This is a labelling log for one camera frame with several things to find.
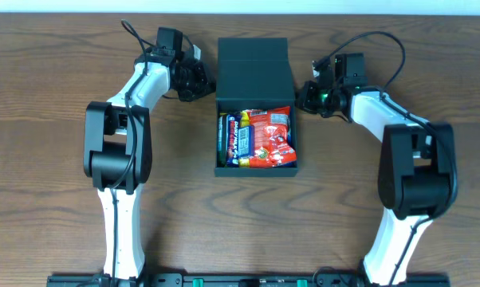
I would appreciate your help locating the small blue carton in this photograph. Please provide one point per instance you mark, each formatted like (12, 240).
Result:
(246, 141)

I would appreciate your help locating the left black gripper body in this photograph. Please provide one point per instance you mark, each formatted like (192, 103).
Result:
(200, 80)

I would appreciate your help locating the purple Dairy Milk bar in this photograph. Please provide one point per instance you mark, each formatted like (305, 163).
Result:
(233, 123)

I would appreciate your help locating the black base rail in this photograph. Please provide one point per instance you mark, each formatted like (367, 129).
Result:
(178, 280)

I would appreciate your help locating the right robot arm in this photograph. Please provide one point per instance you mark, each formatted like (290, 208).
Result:
(417, 176)

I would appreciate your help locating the blue Oreo packet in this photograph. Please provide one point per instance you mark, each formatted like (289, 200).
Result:
(291, 137)

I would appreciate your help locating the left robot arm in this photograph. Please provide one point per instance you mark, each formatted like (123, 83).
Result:
(118, 157)

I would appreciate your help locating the green candy stick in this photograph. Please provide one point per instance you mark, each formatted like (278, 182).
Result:
(221, 144)

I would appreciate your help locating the yellow snack packet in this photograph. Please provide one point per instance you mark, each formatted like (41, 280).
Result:
(245, 121)

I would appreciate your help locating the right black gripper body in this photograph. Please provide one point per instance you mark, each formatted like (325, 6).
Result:
(309, 98)

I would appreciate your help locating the orange Reese's packet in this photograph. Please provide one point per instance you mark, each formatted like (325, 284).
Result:
(271, 138)

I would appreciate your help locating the black box with lid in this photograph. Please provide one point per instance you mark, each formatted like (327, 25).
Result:
(254, 73)

